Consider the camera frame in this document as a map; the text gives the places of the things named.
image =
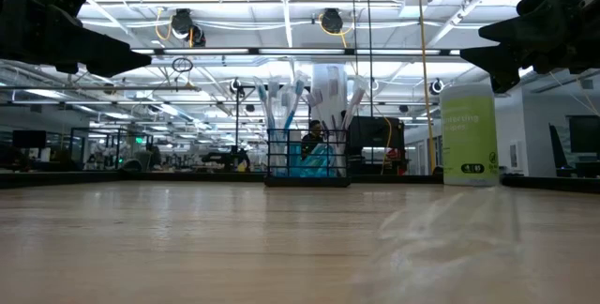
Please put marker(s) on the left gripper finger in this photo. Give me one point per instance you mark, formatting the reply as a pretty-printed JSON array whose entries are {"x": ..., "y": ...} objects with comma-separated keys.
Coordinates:
[
  {"x": 94, "y": 43},
  {"x": 112, "y": 67}
]

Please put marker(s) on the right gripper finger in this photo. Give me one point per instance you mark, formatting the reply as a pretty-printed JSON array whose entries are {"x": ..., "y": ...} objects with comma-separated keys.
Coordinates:
[
  {"x": 511, "y": 32},
  {"x": 506, "y": 62}
]

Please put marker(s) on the green wipes canister white lid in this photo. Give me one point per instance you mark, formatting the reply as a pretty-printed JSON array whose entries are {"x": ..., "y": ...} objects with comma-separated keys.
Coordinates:
[{"x": 469, "y": 126}]

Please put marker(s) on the dark monitor screen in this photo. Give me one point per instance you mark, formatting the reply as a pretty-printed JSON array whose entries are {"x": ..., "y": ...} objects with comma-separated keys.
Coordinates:
[
  {"x": 28, "y": 139},
  {"x": 586, "y": 132}
]

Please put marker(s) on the black equipment cart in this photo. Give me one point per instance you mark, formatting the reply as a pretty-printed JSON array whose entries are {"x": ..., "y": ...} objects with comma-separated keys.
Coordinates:
[{"x": 375, "y": 132}]

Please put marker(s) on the long ceiling light bar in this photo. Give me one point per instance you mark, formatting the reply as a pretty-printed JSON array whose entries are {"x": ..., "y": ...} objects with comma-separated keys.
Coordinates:
[{"x": 300, "y": 51}]

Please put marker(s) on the person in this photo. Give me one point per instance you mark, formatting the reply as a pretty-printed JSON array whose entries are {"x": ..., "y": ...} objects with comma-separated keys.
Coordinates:
[{"x": 313, "y": 137}]

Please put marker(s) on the black aluminium table frame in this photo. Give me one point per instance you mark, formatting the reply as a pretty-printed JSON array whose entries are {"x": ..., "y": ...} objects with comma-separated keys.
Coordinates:
[{"x": 140, "y": 179}]

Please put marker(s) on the black metal rig frame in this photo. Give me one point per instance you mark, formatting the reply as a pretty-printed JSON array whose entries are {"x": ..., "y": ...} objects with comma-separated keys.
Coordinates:
[{"x": 274, "y": 87}]

